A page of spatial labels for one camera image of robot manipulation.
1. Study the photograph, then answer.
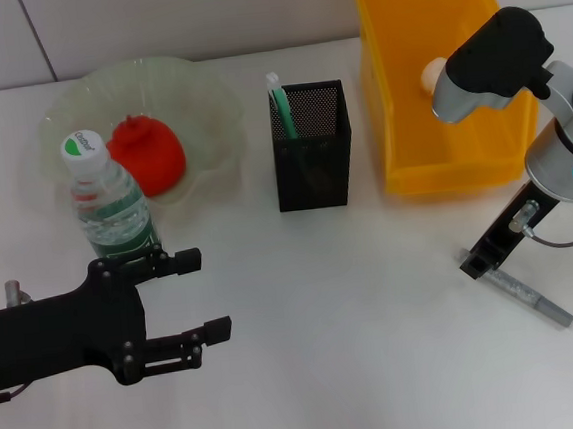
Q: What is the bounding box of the clear green-label water bottle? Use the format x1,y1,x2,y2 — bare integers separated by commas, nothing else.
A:
59,124,164,265

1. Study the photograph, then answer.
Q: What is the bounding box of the grey pen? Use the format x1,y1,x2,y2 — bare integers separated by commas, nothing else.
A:
457,238,573,336

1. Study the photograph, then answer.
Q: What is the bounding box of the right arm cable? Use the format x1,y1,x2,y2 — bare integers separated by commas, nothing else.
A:
505,196,573,255

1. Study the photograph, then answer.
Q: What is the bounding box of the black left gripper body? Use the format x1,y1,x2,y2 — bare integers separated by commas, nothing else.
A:
0,254,155,397

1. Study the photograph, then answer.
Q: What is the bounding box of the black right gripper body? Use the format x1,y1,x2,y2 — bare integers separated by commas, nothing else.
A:
464,178,566,271

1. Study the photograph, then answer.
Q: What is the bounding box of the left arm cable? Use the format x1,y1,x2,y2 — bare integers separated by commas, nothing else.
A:
0,386,29,406

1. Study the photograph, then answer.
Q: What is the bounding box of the white paper ball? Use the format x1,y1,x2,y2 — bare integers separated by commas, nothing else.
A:
419,57,451,97

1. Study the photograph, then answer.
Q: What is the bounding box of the pale green glass fruit plate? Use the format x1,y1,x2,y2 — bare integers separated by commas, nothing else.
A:
32,49,255,229

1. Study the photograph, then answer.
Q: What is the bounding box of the yellow plastic bin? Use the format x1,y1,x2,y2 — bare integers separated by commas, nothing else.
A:
353,0,549,199

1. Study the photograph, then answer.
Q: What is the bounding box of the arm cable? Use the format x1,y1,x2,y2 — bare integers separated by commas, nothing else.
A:
0,386,29,406
505,196,573,255

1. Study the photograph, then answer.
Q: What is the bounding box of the black mesh pen holder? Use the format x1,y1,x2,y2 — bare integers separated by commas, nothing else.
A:
267,78,359,213

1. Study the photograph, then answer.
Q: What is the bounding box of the green utility knife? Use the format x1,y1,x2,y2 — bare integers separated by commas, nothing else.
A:
264,70,301,142

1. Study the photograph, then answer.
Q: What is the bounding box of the red tomato-like fruit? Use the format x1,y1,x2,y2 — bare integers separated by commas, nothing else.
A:
103,110,190,201

